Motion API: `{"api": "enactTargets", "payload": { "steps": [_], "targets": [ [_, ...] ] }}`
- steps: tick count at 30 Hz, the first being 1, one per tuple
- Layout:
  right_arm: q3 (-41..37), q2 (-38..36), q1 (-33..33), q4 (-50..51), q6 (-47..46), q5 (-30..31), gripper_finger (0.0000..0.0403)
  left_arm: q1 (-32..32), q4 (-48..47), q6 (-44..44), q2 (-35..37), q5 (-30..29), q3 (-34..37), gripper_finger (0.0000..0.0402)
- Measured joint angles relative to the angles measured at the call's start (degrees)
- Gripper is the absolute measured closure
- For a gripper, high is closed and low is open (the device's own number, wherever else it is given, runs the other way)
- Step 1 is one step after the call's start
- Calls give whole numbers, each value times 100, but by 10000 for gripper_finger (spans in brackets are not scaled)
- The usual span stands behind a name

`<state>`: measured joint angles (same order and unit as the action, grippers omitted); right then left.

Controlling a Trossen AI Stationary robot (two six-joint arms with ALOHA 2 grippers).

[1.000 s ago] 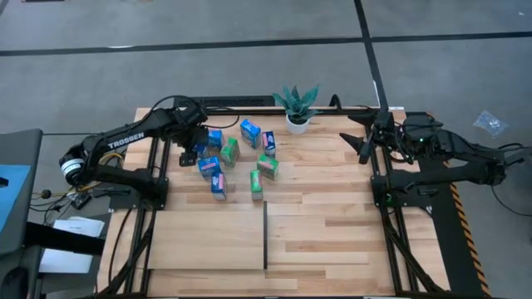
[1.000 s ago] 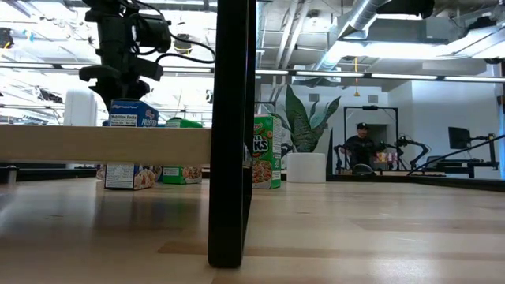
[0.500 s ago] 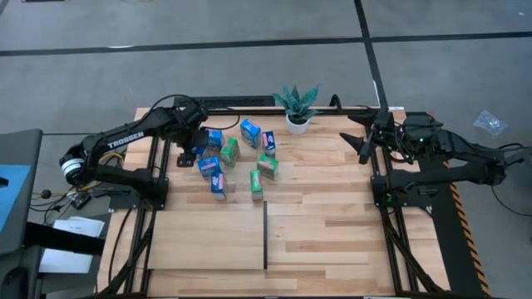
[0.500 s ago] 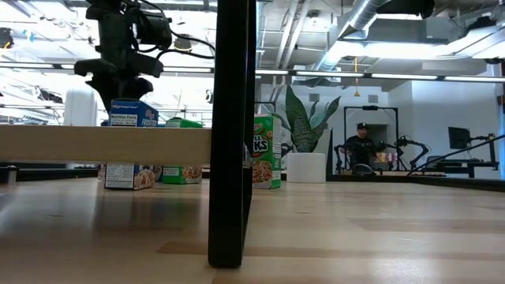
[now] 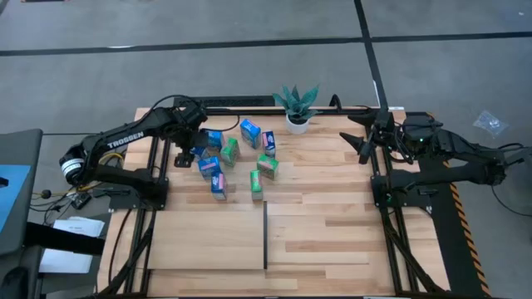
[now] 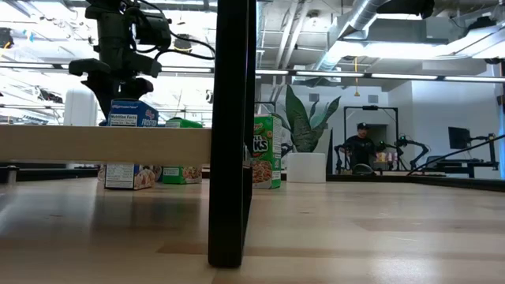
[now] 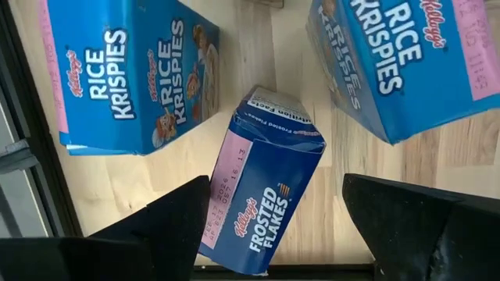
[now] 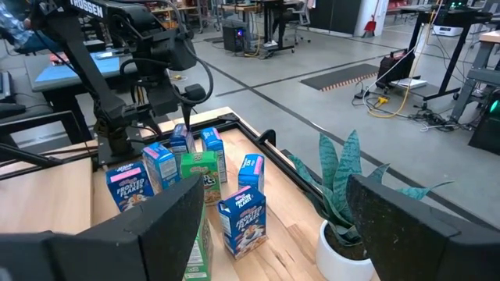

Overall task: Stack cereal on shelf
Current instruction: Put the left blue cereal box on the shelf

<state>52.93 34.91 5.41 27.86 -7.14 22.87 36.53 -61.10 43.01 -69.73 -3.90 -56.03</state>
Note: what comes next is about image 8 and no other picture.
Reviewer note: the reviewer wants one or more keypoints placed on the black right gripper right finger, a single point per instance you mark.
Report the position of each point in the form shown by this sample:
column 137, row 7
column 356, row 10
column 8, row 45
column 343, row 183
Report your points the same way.
column 410, row 250

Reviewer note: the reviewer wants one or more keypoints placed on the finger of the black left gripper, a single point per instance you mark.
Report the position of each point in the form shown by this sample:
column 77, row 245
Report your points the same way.
column 187, row 113

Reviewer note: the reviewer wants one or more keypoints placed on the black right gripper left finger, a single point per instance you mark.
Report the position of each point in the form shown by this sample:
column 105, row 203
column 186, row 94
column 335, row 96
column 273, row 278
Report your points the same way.
column 136, row 250

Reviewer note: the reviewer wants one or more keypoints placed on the Rice Krispies cereal box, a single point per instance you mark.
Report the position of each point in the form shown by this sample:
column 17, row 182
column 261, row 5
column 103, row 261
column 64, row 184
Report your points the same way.
column 180, row 140

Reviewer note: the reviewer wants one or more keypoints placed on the light blue cereal box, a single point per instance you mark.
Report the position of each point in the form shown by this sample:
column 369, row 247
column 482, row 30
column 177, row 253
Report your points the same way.
column 251, row 171
column 214, row 150

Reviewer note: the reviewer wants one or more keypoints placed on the Apple Jacks cereal box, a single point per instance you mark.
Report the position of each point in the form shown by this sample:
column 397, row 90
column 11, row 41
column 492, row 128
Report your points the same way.
column 200, row 171
column 201, row 253

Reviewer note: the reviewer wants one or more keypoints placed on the Frosted Flakes cereal box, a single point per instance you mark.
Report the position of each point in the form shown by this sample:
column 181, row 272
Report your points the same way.
column 244, row 222
column 129, row 187
column 160, row 168

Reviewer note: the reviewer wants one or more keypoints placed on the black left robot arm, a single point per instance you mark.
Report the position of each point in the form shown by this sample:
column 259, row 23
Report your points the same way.
column 88, row 8

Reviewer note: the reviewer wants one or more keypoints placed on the black computer tower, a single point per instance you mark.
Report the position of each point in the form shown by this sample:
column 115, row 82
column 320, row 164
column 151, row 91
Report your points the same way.
column 234, row 39

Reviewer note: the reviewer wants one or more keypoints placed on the snake plant in white pot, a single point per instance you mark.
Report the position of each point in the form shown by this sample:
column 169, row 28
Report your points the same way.
column 345, row 171

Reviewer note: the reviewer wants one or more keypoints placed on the blue table mat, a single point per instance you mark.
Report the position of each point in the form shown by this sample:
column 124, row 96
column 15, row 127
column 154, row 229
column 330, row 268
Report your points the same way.
column 47, row 75

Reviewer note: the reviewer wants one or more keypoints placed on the black standing desk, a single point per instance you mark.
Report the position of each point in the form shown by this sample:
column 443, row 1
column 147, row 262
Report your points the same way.
column 268, row 23
column 449, row 17

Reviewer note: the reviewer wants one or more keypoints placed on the grey side table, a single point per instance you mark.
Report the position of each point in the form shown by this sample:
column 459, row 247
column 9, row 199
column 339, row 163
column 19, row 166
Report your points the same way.
column 39, row 86

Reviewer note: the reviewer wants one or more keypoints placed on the black device with green light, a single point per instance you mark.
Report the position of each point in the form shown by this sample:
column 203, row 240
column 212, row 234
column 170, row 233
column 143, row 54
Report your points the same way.
column 486, row 136

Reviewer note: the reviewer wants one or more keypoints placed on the grey office chair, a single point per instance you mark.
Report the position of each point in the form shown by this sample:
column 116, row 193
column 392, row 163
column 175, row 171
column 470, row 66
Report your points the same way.
column 301, row 15

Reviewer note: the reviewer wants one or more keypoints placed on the black hazard-striped floor mat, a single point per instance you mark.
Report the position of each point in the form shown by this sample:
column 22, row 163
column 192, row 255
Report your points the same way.
column 336, row 76

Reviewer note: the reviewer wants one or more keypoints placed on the black power brick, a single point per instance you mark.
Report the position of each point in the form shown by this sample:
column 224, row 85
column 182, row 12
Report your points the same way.
column 360, row 94

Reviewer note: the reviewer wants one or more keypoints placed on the person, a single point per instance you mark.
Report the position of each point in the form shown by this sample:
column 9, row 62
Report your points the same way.
column 11, row 27

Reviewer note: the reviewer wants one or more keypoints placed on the white flat box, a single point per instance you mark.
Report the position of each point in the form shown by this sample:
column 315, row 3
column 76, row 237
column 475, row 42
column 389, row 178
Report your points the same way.
column 410, row 83

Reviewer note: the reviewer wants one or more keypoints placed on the black cabinet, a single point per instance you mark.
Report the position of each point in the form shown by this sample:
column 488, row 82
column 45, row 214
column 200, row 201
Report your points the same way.
column 336, row 15

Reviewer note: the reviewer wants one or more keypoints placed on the black equipment case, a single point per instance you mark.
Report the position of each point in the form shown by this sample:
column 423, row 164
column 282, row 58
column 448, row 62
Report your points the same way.
column 394, row 70

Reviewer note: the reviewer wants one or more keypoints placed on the grey workbench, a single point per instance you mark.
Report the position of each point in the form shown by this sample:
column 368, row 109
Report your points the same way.
column 484, row 76

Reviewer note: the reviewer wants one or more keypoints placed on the red dustpan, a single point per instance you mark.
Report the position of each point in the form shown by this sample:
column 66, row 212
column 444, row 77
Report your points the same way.
column 370, row 26

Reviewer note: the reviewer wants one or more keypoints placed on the white device box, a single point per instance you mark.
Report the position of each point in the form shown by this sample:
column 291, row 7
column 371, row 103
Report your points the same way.
column 447, row 31

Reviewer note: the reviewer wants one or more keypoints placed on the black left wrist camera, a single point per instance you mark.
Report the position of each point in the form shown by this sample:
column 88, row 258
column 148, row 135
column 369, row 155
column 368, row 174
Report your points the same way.
column 194, row 93

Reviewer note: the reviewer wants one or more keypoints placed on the black metal table frame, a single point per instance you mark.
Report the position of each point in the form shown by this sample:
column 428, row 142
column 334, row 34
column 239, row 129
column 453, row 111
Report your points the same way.
column 230, row 118

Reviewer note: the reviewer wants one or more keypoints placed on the black hook bracket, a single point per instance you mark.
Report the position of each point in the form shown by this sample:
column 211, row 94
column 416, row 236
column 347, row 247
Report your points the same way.
column 271, row 137

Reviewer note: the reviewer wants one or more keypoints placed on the black desk frame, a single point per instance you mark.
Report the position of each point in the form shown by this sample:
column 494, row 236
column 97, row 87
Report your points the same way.
column 39, row 117

